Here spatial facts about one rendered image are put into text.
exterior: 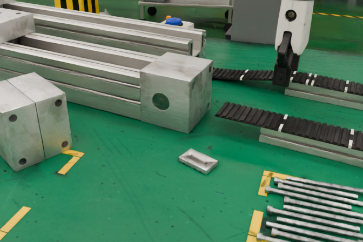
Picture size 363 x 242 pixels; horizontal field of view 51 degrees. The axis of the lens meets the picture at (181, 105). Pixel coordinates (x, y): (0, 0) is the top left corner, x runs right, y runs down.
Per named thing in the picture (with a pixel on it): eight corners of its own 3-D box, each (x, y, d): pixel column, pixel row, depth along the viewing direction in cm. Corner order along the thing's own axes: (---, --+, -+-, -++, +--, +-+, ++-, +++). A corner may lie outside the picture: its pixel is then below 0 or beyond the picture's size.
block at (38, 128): (87, 142, 61) (80, 87, 56) (15, 172, 54) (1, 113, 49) (56, 118, 67) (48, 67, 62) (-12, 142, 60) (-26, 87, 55)
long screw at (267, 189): (263, 194, 50) (264, 188, 50) (264, 189, 51) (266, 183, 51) (350, 213, 48) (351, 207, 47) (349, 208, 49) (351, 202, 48)
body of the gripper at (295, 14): (316, -5, 63) (305, 59, 69) (324, -15, 72) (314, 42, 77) (271, -9, 66) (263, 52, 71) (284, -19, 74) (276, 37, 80)
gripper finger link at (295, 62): (302, 41, 76) (296, 72, 80) (304, 37, 79) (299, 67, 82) (286, 39, 78) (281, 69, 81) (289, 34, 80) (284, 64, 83)
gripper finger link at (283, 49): (287, 38, 65) (283, 67, 68) (296, 21, 71) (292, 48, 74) (280, 37, 65) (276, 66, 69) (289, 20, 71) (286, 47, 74)
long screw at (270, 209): (266, 214, 47) (267, 208, 47) (266, 209, 48) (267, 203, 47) (358, 235, 45) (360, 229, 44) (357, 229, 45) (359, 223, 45)
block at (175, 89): (215, 102, 73) (218, 55, 69) (188, 134, 63) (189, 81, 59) (173, 93, 76) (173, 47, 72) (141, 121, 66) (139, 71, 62)
